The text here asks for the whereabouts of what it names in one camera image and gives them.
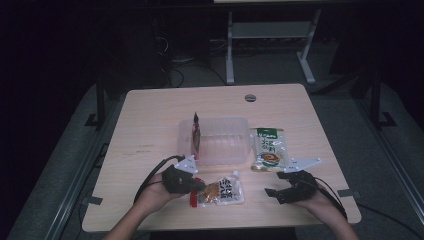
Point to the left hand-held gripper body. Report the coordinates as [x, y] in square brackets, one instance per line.
[178, 181]

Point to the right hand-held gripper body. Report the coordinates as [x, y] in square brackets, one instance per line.
[301, 188]

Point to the white green sauce packet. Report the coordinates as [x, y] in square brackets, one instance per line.
[270, 148]

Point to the black red sauce packet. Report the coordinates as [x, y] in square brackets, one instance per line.
[196, 136]

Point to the clear plastic container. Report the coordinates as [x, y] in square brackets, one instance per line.
[223, 143]

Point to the person's right hand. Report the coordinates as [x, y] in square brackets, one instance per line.
[316, 205]

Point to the person's left hand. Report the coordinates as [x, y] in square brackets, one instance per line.
[156, 196]

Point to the grey tape strip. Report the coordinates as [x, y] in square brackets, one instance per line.
[348, 193]
[92, 200]

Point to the round grey table grommet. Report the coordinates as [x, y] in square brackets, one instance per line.
[250, 98]

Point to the black metal stand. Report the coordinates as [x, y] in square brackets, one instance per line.
[376, 100]
[100, 106]

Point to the white metal desk frame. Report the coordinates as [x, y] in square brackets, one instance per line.
[266, 30]

